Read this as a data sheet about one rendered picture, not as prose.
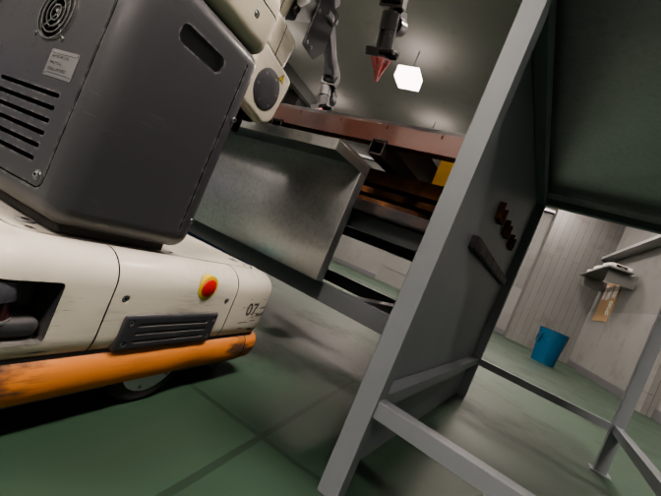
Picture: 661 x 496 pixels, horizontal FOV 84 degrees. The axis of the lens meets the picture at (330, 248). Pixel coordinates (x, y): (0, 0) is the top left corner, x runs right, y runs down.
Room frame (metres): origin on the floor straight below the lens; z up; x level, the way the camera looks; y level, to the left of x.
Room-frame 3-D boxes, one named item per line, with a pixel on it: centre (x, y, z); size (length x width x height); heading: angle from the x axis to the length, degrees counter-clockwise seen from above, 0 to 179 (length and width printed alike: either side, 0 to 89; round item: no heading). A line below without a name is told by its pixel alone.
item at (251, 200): (1.46, 0.54, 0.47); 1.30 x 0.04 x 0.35; 58
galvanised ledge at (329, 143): (1.39, 0.59, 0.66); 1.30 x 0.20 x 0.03; 58
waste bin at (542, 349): (5.72, -3.75, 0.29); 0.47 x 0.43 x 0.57; 167
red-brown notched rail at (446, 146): (1.38, 0.35, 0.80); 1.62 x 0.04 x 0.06; 58
